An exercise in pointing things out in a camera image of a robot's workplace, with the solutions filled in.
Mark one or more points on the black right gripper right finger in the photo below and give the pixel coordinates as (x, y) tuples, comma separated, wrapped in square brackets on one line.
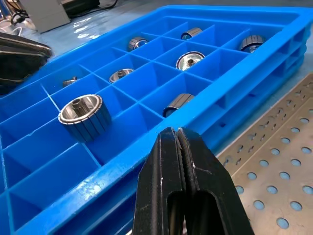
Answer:
[(207, 171)]

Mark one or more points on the grey metal cabinet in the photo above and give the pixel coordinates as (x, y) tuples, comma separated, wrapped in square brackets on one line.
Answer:
[(46, 14)]

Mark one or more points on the black device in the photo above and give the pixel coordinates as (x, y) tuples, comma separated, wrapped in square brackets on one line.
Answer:
[(80, 7)]

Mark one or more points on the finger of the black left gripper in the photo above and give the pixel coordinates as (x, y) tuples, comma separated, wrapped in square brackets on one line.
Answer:
[(19, 66)]

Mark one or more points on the perforated metal tray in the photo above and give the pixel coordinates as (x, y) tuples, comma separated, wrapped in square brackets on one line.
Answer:
[(269, 176)]

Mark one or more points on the blue compartment tray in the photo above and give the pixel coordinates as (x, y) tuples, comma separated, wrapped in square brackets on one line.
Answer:
[(220, 80)]

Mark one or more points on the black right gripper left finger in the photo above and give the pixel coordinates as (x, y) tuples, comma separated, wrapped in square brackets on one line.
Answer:
[(159, 186)]

